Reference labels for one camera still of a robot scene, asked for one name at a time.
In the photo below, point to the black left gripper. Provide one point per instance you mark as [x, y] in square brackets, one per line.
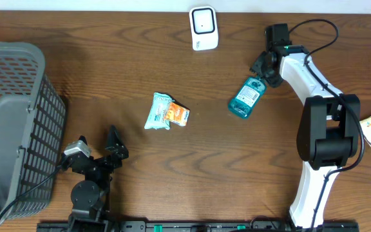
[116, 153]

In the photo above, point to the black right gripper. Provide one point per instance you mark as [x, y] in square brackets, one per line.
[274, 80]

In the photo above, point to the blue mouthwash bottle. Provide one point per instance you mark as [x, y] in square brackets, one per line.
[247, 98]

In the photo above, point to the green wet wipes pack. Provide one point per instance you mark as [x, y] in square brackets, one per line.
[156, 118]

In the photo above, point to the orange snack packet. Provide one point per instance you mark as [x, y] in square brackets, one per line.
[177, 114]

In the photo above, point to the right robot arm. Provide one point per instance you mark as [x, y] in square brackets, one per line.
[329, 132]

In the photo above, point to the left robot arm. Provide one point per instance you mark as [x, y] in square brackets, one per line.
[90, 197]

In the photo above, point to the white barcode scanner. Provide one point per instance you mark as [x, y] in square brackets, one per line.
[204, 28]

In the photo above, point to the grey plastic basket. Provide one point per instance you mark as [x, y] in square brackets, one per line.
[32, 120]

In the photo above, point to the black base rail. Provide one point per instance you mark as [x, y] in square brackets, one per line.
[141, 226]

